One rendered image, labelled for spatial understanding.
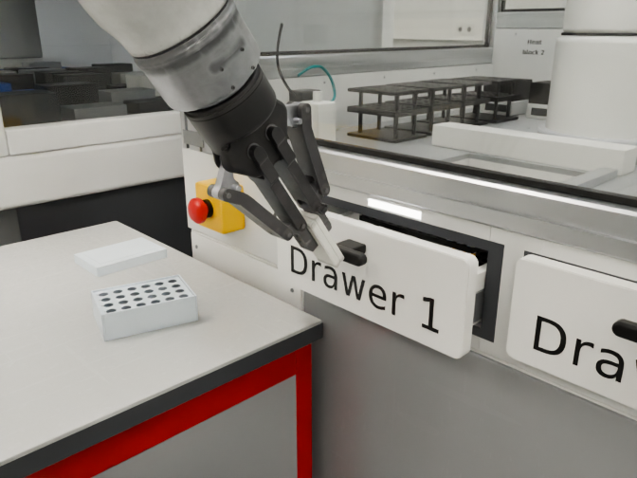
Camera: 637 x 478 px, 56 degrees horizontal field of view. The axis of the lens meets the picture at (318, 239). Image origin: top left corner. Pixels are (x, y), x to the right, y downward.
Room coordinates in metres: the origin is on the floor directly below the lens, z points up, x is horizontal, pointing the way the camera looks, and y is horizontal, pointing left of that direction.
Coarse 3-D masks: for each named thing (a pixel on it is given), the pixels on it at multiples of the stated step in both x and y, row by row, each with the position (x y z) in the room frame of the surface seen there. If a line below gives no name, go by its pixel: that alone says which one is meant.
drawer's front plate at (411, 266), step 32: (352, 224) 0.65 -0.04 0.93; (288, 256) 0.72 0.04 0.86; (384, 256) 0.61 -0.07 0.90; (416, 256) 0.58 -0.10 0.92; (448, 256) 0.55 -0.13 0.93; (320, 288) 0.68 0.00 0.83; (352, 288) 0.64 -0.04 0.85; (384, 288) 0.61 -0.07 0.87; (416, 288) 0.58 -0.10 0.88; (448, 288) 0.55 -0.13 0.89; (384, 320) 0.61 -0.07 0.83; (416, 320) 0.57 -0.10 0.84; (448, 320) 0.54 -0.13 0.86; (448, 352) 0.54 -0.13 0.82
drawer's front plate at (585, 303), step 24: (528, 264) 0.53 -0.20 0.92; (552, 264) 0.52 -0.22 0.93; (528, 288) 0.53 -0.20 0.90; (552, 288) 0.52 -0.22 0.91; (576, 288) 0.50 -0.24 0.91; (600, 288) 0.48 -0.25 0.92; (624, 288) 0.47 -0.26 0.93; (528, 312) 0.53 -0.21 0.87; (552, 312) 0.51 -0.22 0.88; (576, 312) 0.50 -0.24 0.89; (600, 312) 0.48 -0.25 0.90; (624, 312) 0.47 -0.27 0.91; (528, 336) 0.53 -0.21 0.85; (552, 336) 0.51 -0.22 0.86; (576, 336) 0.49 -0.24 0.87; (600, 336) 0.48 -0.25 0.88; (528, 360) 0.52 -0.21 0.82; (552, 360) 0.51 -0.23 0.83; (624, 360) 0.46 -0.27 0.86; (576, 384) 0.49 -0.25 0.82; (600, 384) 0.47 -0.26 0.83; (624, 384) 0.46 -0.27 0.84
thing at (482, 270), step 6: (348, 216) 0.79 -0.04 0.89; (354, 216) 0.80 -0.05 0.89; (366, 222) 0.82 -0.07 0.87; (486, 264) 0.61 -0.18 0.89; (480, 270) 0.59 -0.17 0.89; (480, 276) 0.58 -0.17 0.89; (480, 282) 0.58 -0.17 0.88; (480, 288) 0.58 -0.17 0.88; (480, 294) 0.58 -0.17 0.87; (480, 300) 0.58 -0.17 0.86; (474, 306) 0.57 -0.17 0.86; (480, 306) 0.58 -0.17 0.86; (474, 312) 0.58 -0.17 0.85; (480, 312) 0.58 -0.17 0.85; (474, 318) 0.58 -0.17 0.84; (480, 318) 0.58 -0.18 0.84
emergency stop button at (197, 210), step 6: (192, 198) 0.87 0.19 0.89; (198, 198) 0.87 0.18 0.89; (192, 204) 0.87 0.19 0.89; (198, 204) 0.86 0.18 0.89; (204, 204) 0.87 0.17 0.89; (192, 210) 0.87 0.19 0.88; (198, 210) 0.86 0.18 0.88; (204, 210) 0.86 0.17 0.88; (192, 216) 0.87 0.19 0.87; (198, 216) 0.86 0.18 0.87; (204, 216) 0.86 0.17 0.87; (198, 222) 0.86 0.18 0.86
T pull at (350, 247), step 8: (344, 240) 0.64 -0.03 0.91; (352, 240) 0.64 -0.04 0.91; (344, 248) 0.61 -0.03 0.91; (352, 248) 0.61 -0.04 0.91; (360, 248) 0.62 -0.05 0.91; (344, 256) 0.60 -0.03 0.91; (352, 256) 0.59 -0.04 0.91; (360, 256) 0.59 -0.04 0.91; (352, 264) 0.59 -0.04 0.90; (360, 264) 0.59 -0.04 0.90
